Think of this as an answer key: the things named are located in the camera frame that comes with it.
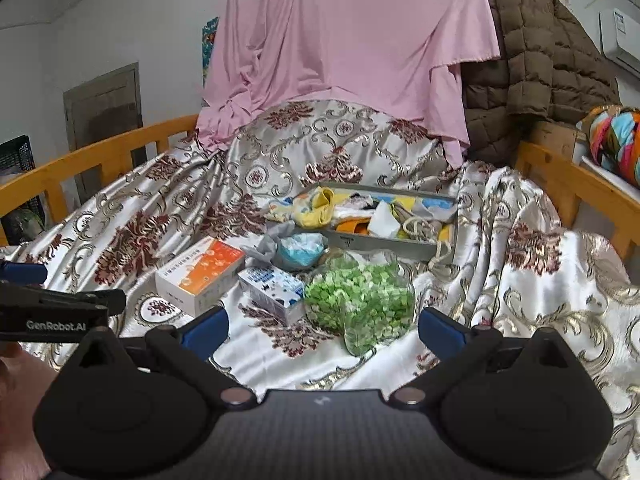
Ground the beige drawstring bag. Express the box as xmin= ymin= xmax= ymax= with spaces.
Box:
xmin=400 ymin=209 xmax=454 ymax=267

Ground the grey storage tray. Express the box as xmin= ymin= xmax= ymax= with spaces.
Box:
xmin=295 ymin=182 xmax=459 ymax=264

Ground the brown quilted jacket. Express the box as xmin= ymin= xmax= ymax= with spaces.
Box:
xmin=460 ymin=0 xmax=624 ymax=167

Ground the small blue and white box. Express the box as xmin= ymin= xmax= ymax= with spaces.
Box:
xmin=237 ymin=265 xmax=307 ymax=327

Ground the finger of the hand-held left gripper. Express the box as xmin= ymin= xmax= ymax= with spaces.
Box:
xmin=0 ymin=287 xmax=127 ymax=317
xmin=0 ymin=261 xmax=49 ymax=286

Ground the white air conditioner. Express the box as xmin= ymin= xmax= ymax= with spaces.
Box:
xmin=599 ymin=7 xmax=640 ymax=79

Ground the grey door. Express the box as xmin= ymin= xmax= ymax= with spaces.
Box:
xmin=62 ymin=62 xmax=144 ymax=207

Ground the orange and white box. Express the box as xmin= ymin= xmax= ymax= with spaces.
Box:
xmin=155 ymin=237 xmax=247 ymax=319

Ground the yellow printed cloth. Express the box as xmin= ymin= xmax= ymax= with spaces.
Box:
xmin=291 ymin=186 xmax=337 ymax=229

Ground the grey bag with blue packets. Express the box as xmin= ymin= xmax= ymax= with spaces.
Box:
xmin=244 ymin=231 xmax=329 ymax=274

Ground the person's left hand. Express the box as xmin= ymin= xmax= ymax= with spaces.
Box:
xmin=0 ymin=344 xmax=57 ymax=480

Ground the colourful striped cloth bundle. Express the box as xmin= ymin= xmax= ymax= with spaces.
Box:
xmin=581 ymin=105 xmax=640 ymax=189

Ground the bag of green pieces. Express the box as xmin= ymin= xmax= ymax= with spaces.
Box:
xmin=303 ymin=252 xmax=417 ymax=357

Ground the brown cardboard box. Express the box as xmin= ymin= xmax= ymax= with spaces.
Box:
xmin=522 ymin=120 xmax=587 ymax=162

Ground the floral satin bed cover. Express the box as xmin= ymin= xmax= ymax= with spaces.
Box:
xmin=0 ymin=100 xmax=640 ymax=480

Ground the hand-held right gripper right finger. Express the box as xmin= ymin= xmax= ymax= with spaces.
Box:
xmin=392 ymin=306 xmax=574 ymax=407

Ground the teal wall poster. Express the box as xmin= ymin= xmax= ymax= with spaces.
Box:
xmin=201 ymin=16 xmax=221 ymax=89

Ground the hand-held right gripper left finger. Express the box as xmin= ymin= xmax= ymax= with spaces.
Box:
xmin=75 ymin=305 xmax=257 ymax=407

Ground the pink cloth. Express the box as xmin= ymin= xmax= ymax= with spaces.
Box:
xmin=195 ymin=0 xmax=503 ymax=169

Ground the dark green object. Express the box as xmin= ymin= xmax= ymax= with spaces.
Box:
xmin=0 ymin=207 xmax=47 ymax=247

